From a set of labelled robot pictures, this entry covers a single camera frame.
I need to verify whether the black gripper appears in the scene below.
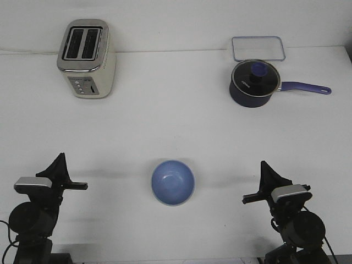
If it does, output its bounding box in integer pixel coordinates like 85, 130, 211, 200
242, 161, 305, 220
28, 153, 88, 216

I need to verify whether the blue bowl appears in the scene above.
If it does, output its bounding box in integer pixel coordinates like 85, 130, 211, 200
151, 160, 196, 206

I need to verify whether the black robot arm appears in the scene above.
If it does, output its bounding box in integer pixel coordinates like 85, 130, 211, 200
8, 153, 88, 263
242, 161, 331, 263

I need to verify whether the dark blue saucepan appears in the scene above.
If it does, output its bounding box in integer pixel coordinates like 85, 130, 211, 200
229, 74, 332, 108

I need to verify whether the glass saucepan lid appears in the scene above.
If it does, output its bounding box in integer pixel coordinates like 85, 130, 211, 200
232, 59, 281, 97

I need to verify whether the cream and steel toaster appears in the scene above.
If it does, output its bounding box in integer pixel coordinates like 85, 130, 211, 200
57, 19, 117, 99

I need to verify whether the clear plastic container lid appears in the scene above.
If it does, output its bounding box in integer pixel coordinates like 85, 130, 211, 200
232, 36, 286, 62

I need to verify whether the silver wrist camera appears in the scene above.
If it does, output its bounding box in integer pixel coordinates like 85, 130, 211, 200
14, 177, 52, 194
271, 184, 312, 204

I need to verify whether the black cable at left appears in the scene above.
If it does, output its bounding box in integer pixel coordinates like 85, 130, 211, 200
0, 219, 20, 264

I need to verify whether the white toaster power cord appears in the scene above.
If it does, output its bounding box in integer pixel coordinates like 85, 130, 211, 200
0, 48, 60, 54

